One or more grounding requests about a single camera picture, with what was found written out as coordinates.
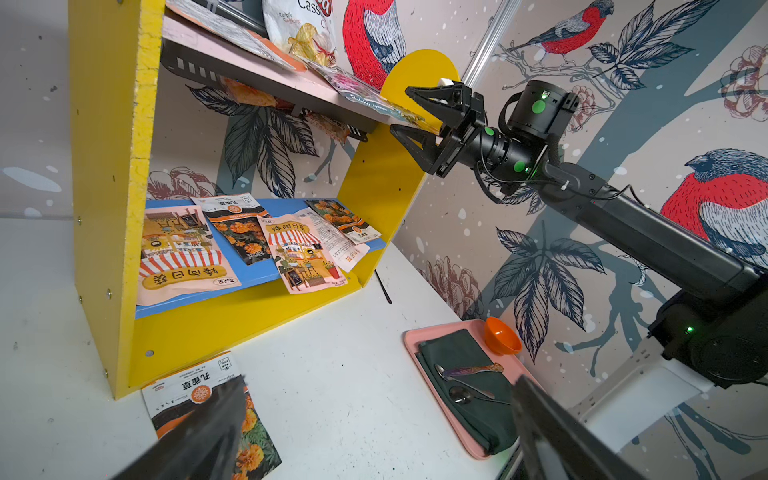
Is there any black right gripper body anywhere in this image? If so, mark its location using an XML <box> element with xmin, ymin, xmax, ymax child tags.
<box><xmin>440</xmin><ymin>89</ymin><xmax>488</xmax><ymax>177</ymax></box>

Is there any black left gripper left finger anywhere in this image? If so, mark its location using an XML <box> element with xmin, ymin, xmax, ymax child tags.
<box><xmin>115</xmin><ymin>376</ymin><xmax>246</xmax><ymax>479</ymax></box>

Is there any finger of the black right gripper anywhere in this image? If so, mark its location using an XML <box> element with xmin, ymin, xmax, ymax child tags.
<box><xmin>390</xmin><ymin>125</ymin><xmax>453</xmax><ymax>176</ymax></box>
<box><xmin>405</xmin><ymin>82</ymin><xmax>465</xmax><ymax>126</ymax></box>

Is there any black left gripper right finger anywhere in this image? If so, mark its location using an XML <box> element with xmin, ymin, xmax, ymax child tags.
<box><xmin>512</xmin><ymin>376</ymin><xmax>641</xmax><ymax>480</ymax></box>

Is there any marigold seed bag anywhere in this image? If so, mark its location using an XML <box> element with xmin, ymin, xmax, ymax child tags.
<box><xmin>305</xmin><ymin>199</ymin><xmax>381</xmax><ymax>245</ymax></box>
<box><xmin>191</xmin><ymin>193</ymin><xmax>271</xmax><ymax>265</ymax></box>
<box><xmin>141</xmin><ymin>351</ymin><xmax>283</xmax><ymax>480</ymax></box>

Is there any purple flower seed bag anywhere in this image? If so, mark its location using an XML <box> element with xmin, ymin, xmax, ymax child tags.
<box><xmin>305</xmin><ymin>60</ymin><xmax>430</xmax><ymax>130</ymax></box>

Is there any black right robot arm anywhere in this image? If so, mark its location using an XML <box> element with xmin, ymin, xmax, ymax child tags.
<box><xmin>391</xmin><ymin>80</ymin><xmax>767</xmax><ymax>450</ymax></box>

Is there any white text seed bag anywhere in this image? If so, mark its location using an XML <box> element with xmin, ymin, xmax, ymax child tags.
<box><xmin>296</xmin><ymin>208</ymin><xmax>370</xmax><ymax>273</ymax></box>

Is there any red Chuba chips bag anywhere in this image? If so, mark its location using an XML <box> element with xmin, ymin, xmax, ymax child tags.
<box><xmin>262</xmin><ymin>0</ymin><xmax>337</xmax><ymax>67</ymax></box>

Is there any pink shop seed bag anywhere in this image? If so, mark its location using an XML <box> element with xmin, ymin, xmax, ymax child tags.
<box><xmin>258</xmin><ymin>214</ymin><xmax>347</xmax><ymax>294</ymax></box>

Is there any yellow wooden shelf unit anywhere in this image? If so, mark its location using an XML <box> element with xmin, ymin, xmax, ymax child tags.
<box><xmin>67</xmin><ymin>0</ymin><xmax>461</xmax><ymax>401</ymax></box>

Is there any large shop seed bag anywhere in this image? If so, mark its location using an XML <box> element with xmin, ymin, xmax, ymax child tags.
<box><xmin>137</xmin><ymin>205</ymin><xmax>241</xmax><ymax>307</ymax></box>

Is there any orange back-side seed bag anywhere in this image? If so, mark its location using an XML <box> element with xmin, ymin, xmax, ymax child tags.
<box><xmin>165</xmin><ymin>0</ymin><xmax>307</xmax><ymax>72</ymax></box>

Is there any dark green cloth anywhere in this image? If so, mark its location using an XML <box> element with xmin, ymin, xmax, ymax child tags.
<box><xmin>416</xmin><ymin>330</ymin><xmax>518</xmax><ymax>455</ymax></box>

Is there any pink tray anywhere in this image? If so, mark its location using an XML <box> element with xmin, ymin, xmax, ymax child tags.
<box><xmin>402</xmin><ymin>319</ymin><xmax>539</xmax><ymax>460</ymax></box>

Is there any small metal spoon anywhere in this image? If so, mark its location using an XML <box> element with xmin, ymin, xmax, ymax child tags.
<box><xmin>449</xmin><ymin>386</ymin><xmax>508</xmax><ymax>405</ymax></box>

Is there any orange bowl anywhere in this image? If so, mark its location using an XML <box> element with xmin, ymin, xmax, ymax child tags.
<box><xmin>483</xmin><ymin>317</ymin><xmax>523</xmax><ymax>356</ymax></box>

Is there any colourful handled spoon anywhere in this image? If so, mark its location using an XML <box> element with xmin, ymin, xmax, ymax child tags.
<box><xmin>434</xmin><ymin>363</ymin><xmax>504</xmax><ymax>379</ymax></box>

